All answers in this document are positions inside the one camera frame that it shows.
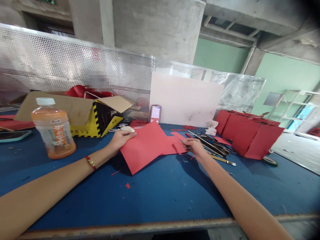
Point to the pile of thin dark sticks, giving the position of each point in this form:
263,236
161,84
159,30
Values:
215,146

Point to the green tape roll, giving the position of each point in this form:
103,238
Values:
271,162

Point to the large perforated metal panel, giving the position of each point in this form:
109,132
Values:
62,65

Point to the white ceiling pipes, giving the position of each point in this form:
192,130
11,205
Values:
250,50

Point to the red paper bag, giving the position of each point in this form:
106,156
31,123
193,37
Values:
265,142
222,122
240,132

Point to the blue table mat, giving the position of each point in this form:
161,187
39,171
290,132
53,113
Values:
160,192

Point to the person's left hand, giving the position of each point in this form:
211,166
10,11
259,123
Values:
119,140

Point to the metal blade strip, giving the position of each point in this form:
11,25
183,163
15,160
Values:
225,161

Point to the red paper items in box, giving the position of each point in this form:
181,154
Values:
80,91

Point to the red paper strip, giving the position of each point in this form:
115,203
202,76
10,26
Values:
178,129

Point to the white plastic board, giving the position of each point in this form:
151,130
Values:
185,100

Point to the phone with teal case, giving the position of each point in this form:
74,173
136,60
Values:
12,136

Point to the white shelf frame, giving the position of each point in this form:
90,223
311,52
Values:
297,110

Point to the person's right hand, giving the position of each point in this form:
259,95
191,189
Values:
196,150

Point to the cardboard box yellow black print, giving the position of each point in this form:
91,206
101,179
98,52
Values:
75,110

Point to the red paper sheet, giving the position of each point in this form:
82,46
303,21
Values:
147,147

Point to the orange drink bottle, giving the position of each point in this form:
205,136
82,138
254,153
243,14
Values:
53,130

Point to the small upright pink-edged device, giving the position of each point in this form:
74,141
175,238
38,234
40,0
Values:
155,119

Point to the flat red paper pile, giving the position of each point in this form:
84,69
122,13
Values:
15,124

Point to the white cloth glove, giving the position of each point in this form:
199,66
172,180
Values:
212,128

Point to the small perforated metal panel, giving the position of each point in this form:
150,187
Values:
237,92

